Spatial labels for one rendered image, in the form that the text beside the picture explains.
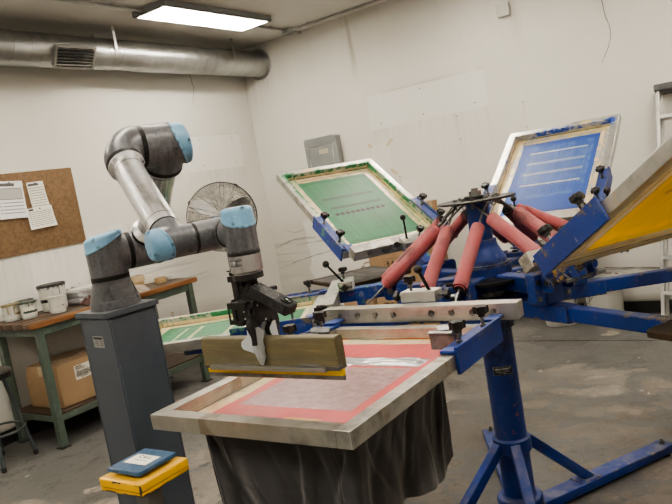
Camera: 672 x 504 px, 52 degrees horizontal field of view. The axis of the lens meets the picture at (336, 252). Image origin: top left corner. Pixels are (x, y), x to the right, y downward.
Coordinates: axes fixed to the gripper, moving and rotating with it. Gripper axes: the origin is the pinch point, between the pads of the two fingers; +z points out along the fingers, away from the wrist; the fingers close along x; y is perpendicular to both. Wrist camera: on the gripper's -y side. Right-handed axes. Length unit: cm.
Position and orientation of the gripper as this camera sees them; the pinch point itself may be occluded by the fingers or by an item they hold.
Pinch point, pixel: (269, 356)
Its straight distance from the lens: 160.5
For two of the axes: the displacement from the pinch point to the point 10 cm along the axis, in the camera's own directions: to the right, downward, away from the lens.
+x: -5.5, 1.8, -8.1
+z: 1.7, 9.8, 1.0
